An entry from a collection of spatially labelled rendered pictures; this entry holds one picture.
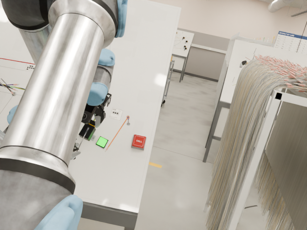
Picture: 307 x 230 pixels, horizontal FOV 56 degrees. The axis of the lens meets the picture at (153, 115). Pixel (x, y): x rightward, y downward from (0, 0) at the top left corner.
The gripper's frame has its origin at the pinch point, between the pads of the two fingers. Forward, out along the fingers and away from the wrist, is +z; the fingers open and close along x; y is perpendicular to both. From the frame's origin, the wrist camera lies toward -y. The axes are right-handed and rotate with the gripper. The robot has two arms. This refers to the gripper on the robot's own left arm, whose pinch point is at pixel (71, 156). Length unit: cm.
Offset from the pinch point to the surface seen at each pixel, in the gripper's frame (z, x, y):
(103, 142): 8.7, 4.9, 11.1
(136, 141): 10.8, 0.2, 24.5
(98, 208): 13.3, -19.4, 1.3
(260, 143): 21, -17, 71
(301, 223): 63, -48, 79
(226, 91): 237, 129, 121
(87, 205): 11.5, -16.9, -2.1
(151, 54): 10, 39, 45
